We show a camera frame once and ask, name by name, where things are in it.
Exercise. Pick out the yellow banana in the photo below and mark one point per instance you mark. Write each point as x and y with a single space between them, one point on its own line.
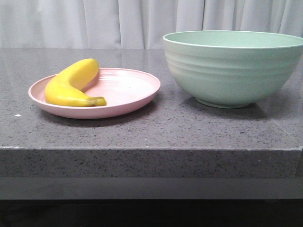
65 88

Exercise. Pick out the pink plate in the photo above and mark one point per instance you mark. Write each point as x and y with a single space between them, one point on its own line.
124 90

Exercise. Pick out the green bowl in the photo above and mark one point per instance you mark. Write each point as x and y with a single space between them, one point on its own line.
231 69

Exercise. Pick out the white curtain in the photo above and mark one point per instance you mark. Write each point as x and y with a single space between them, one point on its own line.
136 24

